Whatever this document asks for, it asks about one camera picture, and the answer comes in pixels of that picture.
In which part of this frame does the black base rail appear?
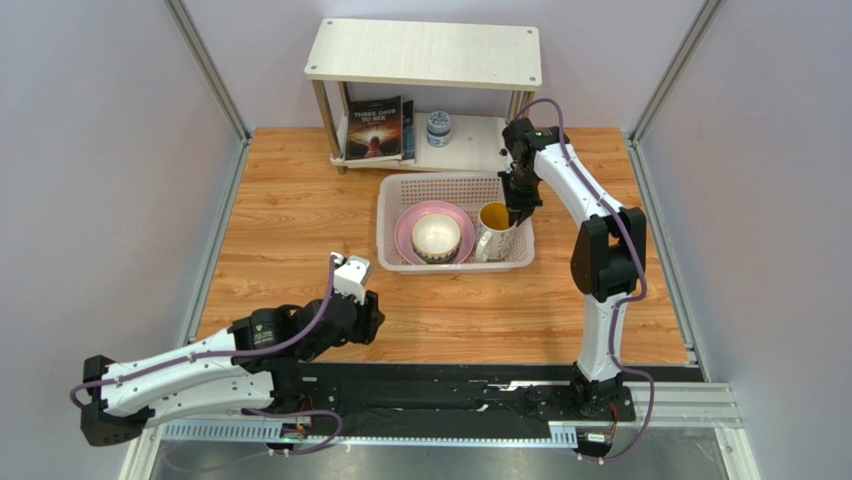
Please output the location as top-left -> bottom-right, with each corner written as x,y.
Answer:
164,363 -> 742,446

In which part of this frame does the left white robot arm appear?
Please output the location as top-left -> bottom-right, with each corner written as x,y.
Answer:
69,253 -> 385,447

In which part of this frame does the patterned mug yellow interior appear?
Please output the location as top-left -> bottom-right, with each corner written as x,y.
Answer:
474,202 -> 516,263

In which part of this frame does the white bowl yellow rim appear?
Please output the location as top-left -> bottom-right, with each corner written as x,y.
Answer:
410,213 -> 462,264

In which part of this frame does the dark paperback book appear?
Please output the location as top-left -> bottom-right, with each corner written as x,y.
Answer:
345,96 -> 403,162

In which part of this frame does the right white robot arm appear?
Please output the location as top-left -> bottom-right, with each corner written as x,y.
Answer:
499,118 -> 647,418

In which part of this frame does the white two-tier shelf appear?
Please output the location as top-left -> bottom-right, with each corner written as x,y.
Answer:
304,18 -> 543,175

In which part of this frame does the white plastic perforated bin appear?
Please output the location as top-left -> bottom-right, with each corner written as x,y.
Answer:
376,172 -> 535,275

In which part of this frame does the pink plastic plate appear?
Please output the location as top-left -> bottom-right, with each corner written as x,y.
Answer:
394,200 -> 476,266

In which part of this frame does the blue white ceramic jar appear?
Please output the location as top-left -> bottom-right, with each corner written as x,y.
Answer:
426,110 -> 452,147

